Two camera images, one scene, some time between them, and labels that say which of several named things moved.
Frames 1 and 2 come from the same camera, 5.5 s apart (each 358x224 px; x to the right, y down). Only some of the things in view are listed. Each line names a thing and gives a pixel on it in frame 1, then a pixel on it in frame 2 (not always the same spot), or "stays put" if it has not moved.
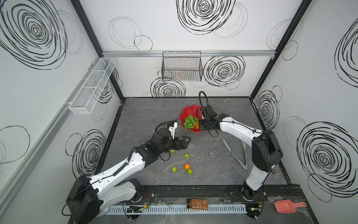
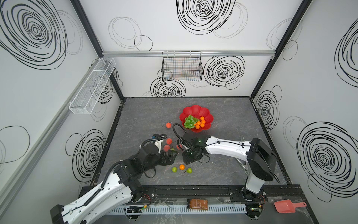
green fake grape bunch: [190, 121] stays put
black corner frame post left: [81, 10] stays put
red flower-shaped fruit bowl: [195, 110] stays put
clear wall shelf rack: [89, 89] stays put
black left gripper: [177, 142] -> [170, 157]
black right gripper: [205, 120] -> [187, 156]
